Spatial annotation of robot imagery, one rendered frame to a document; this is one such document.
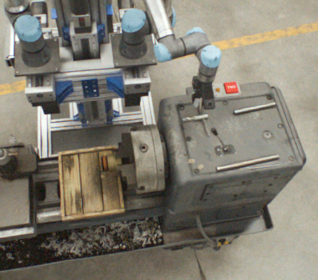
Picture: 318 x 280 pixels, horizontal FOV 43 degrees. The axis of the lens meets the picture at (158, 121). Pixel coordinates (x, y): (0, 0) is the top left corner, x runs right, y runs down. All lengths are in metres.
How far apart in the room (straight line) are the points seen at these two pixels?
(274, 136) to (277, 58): 2.04
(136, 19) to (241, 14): 2.25
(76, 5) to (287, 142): 1.14
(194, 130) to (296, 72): 2.14
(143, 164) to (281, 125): 0.65
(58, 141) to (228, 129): 1.49
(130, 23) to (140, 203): 0.88
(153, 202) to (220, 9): 2.49
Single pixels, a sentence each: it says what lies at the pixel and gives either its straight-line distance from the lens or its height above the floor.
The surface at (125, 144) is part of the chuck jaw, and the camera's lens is 1.87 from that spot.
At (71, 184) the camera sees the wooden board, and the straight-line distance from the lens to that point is 2.11.
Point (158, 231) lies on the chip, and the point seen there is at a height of 0.57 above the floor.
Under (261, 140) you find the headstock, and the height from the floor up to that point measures 1.25.
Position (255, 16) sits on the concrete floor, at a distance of 4.16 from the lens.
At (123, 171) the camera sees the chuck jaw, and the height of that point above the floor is 1.11.
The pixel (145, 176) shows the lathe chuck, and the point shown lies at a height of 1.18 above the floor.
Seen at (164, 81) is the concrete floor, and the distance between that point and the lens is 3.50.
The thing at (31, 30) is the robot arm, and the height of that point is 1.38.
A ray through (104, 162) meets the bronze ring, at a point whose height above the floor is 1.12.
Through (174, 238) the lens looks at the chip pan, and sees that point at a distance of 2.37.
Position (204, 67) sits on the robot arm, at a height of 1.59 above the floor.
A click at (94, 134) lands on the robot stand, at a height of 0.21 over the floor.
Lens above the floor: 2.83
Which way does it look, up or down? 60 degrees down
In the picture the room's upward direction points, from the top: 7 degrees clockwise
